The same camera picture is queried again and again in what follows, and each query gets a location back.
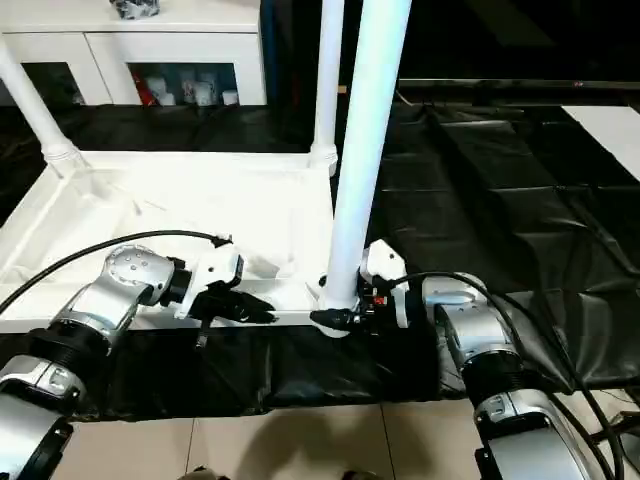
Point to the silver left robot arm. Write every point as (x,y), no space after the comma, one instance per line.
(130,275)

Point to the dark brown round object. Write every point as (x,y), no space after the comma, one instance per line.
(359,475)
(200,475)

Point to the black glossy mat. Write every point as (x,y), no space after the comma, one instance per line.
(500,200)

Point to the small white jar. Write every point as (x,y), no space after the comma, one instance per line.
(230,96)

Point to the red white bottle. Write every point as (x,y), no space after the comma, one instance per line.
(145,90)

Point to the black horizontal bar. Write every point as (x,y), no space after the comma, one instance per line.
(525,86)

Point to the white glass-door cabinet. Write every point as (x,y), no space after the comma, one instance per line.
(150,45)

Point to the black object on floor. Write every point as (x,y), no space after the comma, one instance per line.
(620,425)

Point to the white flat panel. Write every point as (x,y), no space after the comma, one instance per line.
(610,135)

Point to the black backdrop cloth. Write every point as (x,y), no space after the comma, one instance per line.
(500,35)

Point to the dark object on cabinet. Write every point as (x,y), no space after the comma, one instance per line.
(135,7)

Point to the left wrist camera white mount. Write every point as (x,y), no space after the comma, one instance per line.
(215,265)

